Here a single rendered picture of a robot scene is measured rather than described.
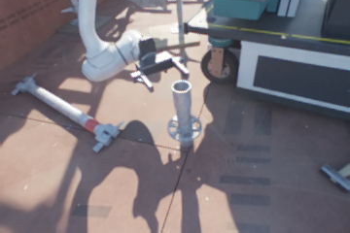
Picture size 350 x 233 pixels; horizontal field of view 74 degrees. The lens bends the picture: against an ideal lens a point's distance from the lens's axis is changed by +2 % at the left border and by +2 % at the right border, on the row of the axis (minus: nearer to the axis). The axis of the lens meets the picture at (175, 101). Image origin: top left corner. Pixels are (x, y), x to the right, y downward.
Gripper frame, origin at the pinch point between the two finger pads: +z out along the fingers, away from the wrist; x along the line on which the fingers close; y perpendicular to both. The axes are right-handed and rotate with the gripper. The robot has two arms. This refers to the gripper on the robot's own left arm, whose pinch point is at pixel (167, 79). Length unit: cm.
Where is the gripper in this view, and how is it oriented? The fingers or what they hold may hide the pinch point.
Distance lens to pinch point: 78.3
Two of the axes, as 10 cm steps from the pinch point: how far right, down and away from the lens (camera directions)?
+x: -8.8, 3.7, -3.0
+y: 0.8, 7.4, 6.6
